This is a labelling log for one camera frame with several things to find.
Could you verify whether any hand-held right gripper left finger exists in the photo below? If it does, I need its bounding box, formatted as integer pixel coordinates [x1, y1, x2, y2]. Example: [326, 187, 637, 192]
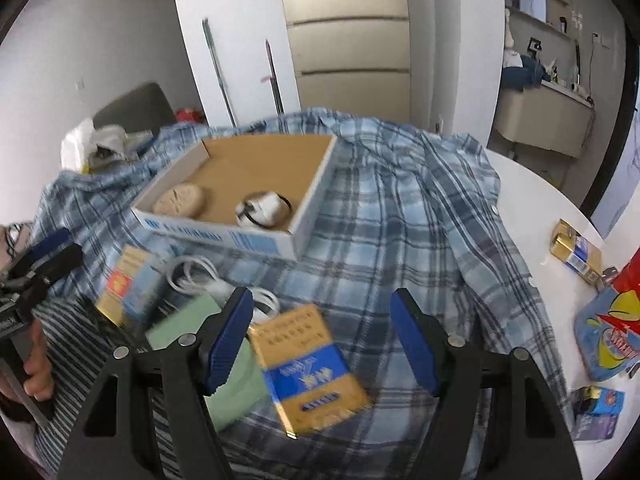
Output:
[56, 286, 255, 480]

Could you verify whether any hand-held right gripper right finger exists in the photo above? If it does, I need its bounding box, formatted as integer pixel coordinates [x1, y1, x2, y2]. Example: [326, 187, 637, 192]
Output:
[390, 287, 583, 480]

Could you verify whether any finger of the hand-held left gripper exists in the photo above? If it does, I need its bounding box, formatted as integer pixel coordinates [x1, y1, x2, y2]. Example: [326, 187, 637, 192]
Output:
[7, 244, 84, 293]
[27, 228, 71, 263]

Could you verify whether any green pouch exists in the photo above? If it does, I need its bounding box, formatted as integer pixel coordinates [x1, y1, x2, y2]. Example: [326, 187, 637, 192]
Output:
[145, 294, 271, 433]

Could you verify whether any white cable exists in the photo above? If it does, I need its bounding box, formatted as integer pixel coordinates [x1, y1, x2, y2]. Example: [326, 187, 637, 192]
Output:
[162, 255, 281, 323]

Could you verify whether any gold box red logo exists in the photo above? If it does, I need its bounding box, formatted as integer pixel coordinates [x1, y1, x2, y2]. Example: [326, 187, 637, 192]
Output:
[94, 245, 168, 328]

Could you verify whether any dark snack packet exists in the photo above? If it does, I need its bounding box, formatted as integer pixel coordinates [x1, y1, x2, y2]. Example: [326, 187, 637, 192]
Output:
[247, 304, 373, 438]

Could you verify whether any shallow cardboard box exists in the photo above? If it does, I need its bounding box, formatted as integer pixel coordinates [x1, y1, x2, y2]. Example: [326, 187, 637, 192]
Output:
[131, 134, 339, 262]

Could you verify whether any person's left hand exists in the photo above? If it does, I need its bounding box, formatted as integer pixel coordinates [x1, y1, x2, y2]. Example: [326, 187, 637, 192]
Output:
[22, 317, 57, 402]

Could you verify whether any grey striped cloth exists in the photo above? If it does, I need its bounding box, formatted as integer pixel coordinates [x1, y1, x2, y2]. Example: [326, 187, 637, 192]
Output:
[32, 295, 236, 480]

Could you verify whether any white plastic bag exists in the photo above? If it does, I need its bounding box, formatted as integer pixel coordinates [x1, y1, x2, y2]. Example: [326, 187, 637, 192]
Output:
[60, 117, 96, 173]
[87, 125, 153, 171]

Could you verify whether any blue plaid shirt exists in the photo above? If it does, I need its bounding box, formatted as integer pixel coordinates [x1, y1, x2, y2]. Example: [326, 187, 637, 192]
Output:
[32, 107, 568, 480]

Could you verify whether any round beige air freshener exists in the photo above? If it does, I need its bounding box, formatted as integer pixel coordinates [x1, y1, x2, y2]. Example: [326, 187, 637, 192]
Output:
[152, 184, 208, 218]

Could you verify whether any small white object black band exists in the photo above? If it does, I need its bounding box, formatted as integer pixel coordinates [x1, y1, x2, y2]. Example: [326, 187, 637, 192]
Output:
[235, 191, 293, 231]

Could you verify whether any small gold pack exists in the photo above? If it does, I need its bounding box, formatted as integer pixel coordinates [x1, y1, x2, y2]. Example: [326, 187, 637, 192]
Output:
[549, 219, 606, 288]

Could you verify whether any blue snack bag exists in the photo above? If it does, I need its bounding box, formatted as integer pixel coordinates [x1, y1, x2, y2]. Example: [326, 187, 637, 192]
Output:
[574, 285, 640, 382]

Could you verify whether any small purple blue box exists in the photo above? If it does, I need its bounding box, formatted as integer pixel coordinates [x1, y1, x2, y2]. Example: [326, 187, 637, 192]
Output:
[570, 386, 626, 442]

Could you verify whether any red snack bag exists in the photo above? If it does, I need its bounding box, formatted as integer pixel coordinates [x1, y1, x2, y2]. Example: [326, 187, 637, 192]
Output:
[612, 247, 640, 311]

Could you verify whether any beige vanity cabinet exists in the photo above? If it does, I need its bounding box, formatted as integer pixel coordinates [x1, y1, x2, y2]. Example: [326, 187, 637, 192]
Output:
[492, 82, 596, 158]

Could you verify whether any dark blue clothing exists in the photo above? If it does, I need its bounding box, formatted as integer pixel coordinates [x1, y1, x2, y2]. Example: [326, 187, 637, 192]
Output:
[501, 55, 551, 88]

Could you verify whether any beige refrigerator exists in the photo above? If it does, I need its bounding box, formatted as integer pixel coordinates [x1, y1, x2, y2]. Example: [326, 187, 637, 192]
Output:
[277, 0, 413, 118]

